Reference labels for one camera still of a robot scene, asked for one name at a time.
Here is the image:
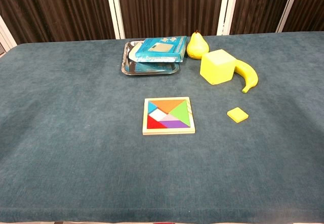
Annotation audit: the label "small yellow square tile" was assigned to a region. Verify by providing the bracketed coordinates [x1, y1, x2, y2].
[226, 107, 249, 124]

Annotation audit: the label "orange tangram triangle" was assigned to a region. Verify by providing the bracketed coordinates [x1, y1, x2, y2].
[148, 99, 187, 115]

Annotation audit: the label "pink triangular block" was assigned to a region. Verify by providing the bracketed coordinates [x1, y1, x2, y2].
[160, 113, 180, 122]

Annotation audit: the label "red tangram triangle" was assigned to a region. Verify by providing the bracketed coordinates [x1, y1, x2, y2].
[147, 115, 168, 129]

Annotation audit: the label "green tangram triangle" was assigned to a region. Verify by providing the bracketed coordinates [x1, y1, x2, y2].
[169, 100, 191, 128]

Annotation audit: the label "purple tangram parallelogram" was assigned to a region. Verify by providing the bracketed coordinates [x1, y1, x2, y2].
[159, 120, 191, 129]

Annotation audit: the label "steel rectangular tray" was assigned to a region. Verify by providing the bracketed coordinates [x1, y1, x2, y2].
[120, 40, 181, 76]

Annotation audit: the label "blue cardboard box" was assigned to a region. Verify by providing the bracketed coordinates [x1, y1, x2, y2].
[128, 35, 190, 64]

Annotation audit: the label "yellow cube block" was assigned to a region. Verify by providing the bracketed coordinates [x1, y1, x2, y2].
[199, 49, 238, 86]

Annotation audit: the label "yellow toy pear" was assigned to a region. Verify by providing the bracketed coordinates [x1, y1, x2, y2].
[186, 30, 210, 60]

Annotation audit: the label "teal table cloth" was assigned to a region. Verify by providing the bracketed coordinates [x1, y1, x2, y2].
[0, 31, 324, 223]

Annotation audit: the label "yellow toy banana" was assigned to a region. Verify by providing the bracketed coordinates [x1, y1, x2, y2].
[234, 59, 259, 94]

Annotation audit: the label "wooden tangram puzzle board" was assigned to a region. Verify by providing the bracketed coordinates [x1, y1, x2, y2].
[142, 97, 196, 136]

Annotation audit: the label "white slotted rail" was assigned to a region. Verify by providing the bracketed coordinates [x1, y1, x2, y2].
[217, 0, 240, 36]
[0, 15, 18, 58]
[105, 0, 126, 40]
[275, 0, 303, 33]

